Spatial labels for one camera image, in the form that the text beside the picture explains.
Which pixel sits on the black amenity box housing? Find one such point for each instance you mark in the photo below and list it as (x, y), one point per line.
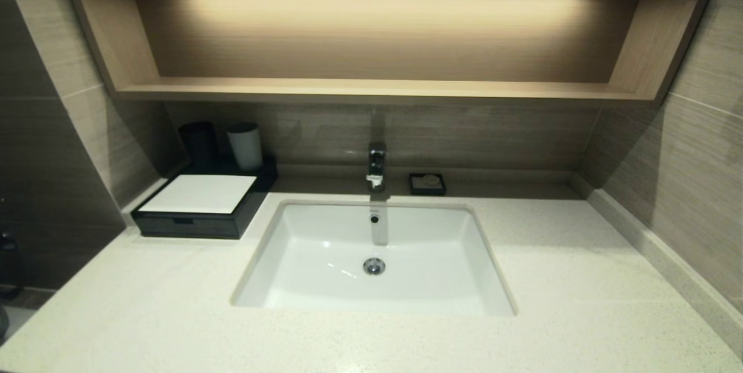
(255, 199)

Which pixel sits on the white paper sheet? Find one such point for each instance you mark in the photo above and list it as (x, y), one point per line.
(197, 193)

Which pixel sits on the chrome faucet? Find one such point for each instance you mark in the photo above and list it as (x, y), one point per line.
(377, 161)

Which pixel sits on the black soap dish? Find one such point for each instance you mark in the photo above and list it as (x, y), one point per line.
(413, 188)

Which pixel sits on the round soap bar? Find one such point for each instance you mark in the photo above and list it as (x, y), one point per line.
(430, 179)

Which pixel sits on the chrome sink drain stopper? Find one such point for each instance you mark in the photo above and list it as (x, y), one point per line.
(374, 266)

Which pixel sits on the white sink basin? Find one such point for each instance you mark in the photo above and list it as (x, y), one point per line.
(429, 257)

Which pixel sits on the white cup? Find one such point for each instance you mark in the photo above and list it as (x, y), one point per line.
(245, 147)

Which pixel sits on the black cup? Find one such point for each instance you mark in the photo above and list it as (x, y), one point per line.
(197, 144)

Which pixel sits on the wooden wall shelf niche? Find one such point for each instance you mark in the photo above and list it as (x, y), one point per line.
(371, 42)

